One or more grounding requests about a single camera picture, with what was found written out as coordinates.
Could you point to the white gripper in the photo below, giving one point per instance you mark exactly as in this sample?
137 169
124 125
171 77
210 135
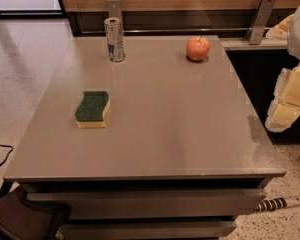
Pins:
286 103

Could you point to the red apple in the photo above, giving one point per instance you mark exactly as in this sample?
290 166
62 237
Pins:
197 48

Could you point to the green and yellow sponge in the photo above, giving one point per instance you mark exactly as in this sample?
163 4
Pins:
93 109

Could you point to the grey side shelf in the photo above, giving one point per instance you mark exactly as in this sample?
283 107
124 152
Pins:
241 44

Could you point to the grey drawer cabinet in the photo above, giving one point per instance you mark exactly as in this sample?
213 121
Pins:
172 125

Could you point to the silver blue drink can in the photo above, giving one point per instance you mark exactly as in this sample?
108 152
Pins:
114 35

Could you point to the upper grey drawer front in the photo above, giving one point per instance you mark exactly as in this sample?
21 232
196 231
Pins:
155 204

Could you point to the grey drawer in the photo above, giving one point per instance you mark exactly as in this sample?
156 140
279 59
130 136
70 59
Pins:
155 204
198 230

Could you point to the lower grey drawer front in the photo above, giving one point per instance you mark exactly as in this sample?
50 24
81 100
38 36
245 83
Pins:
198 230

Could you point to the dark brown bag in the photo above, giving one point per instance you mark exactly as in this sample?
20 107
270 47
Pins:
21 219

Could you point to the right metal wall bracket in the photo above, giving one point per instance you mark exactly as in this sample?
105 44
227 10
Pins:
256 31

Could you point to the metal wall bracket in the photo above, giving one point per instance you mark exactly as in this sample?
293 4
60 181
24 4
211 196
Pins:
114 9
256 31

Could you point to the left metal wall bracket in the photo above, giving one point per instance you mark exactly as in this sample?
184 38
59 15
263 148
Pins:
114 9

